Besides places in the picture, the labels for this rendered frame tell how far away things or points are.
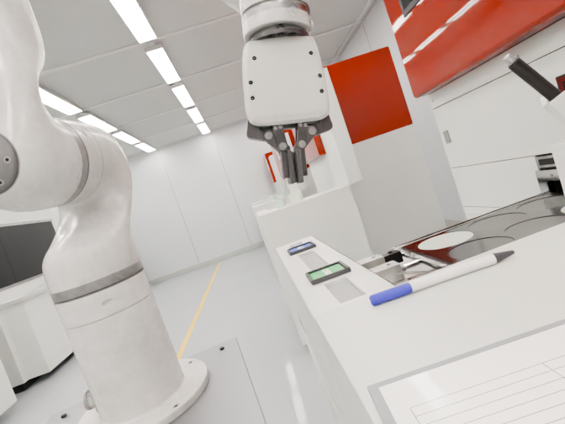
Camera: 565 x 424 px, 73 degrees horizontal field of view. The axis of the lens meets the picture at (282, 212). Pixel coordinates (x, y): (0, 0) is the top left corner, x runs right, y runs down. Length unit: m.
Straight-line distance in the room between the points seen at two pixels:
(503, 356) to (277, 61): 0.37
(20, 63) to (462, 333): 0.54
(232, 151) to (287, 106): 8.10
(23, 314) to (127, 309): 4.26
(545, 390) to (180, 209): 8.47
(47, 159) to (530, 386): 0.48
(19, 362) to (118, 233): 4.40
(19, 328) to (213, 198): 4.87
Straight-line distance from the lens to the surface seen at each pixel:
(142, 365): 0.57
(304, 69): 0.48
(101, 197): 0.61
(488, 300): 0.33
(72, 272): 0.55
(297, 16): 0.49
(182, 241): 8.65
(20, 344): 4.90
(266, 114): 0.46
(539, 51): 0.98
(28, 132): 0.51
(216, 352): 0.70
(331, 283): 0.51
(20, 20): 0.63
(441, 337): 0.29
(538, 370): 0.24
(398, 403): 0.24
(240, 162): 8.52
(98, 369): 0.58
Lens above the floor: 1.10
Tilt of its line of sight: 4 degrees down
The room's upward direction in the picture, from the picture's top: 19 degrees counter-clockwise
